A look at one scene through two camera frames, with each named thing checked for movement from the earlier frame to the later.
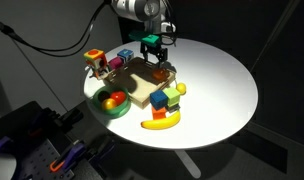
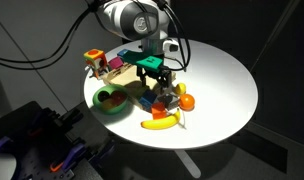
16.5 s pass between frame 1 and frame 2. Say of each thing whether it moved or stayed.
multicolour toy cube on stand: stayed
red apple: stayed
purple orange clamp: stayed
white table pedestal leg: stayed
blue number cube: stayed
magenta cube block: stayed
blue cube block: moved
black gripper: moved
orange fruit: moved
